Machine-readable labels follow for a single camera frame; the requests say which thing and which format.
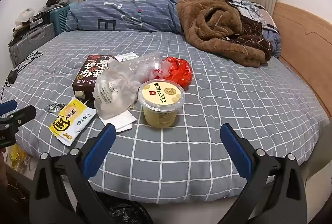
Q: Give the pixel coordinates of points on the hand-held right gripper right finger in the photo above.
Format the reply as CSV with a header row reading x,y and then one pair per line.
x,y
237,152

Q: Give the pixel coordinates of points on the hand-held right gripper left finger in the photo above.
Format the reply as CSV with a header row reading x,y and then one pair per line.
x,y
101,147

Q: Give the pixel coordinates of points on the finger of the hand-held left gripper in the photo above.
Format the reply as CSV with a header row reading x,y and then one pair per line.
x,y
24,114
7,107

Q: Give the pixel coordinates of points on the black trash bag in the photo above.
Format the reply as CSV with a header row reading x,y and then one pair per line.
x,y
124,211

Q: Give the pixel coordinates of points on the brown chocolate cookie box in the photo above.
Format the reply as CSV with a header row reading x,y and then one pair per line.
x,y
88,73

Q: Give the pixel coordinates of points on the yellow lidded yogurt cup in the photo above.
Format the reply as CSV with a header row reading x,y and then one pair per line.
x,y
160,94

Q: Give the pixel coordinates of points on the clear bubble wrap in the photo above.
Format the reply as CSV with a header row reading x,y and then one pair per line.
x,y
145,58

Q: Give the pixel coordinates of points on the yellow plastic bag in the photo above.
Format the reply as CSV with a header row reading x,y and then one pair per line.
x,y
18,159

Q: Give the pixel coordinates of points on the silver foil wrapper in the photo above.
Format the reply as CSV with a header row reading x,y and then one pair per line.
x,y
53,107

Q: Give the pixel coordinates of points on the white paper tissue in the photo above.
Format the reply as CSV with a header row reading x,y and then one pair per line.
x,y
122,121

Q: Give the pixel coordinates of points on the yellow snack packet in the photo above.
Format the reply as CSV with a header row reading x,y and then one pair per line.
x,y
70,120

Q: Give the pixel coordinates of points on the grey suitcase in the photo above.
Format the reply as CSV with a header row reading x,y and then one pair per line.
x,y
31,40

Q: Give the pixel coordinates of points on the clear red-print plastic bag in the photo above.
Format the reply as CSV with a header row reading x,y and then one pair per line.
x,y
155,72

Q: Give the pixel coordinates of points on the white printed leaflet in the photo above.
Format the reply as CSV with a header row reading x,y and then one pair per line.
x,y
125,57

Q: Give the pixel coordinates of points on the white plastic item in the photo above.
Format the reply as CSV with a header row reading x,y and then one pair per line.
x,y
24,15

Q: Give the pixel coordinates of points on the red plastic bag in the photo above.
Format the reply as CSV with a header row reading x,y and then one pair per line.
x,y
180,71

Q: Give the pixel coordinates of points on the teal suitcase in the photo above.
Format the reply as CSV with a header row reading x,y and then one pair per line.
x,y
59,19

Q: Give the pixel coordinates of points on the pile of dark clothes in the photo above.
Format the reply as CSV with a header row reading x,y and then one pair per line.
x,y
55,1

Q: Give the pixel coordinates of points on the wooden headboard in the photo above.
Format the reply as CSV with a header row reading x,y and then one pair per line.
x,y
306,53

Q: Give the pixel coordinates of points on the brown fleece blanket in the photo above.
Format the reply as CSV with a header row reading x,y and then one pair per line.
x,y
215,32

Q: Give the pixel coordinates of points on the blue striped quilt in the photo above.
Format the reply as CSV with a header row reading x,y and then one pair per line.
x,y
124,11

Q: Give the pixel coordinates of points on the patterned pillow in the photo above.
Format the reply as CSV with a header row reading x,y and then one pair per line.
x,y
255,11

